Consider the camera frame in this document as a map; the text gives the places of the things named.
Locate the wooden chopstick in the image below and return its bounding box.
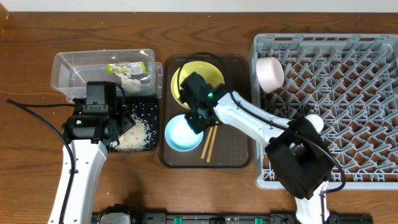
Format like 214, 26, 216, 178
206, 125, 218, 163
201, 126, 214, 159

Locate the light blue bowl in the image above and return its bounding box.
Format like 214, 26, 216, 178
164, 114, 203, 152

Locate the white tissue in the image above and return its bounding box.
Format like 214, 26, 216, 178
115, 72, 141, 94

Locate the green snack wrapper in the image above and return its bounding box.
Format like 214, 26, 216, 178
106, 62, 147, 75

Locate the pink bowl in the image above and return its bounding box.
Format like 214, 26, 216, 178
256, 57, 284, 93

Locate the cream white cup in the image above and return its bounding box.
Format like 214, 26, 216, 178
305, 114, 324, 134

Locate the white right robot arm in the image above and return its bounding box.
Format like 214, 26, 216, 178
178, 72, 335, 223

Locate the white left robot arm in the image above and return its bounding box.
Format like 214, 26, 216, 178
49, 82, 135, 223

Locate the black waste tray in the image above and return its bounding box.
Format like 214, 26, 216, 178
73, 95, 160, 153

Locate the grey dishwasher rack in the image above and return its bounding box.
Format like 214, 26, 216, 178
249, 34, 397, 190

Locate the yellow plate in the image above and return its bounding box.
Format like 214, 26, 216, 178
170, 61, 225, 109

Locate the spilled rice pile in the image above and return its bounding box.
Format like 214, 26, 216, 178
110, 103, 159, 152

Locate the clear plastic bin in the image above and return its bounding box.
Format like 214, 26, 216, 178
51, 49, 163, 101

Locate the dark brown tray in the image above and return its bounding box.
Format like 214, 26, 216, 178
159, 55, 253, 169

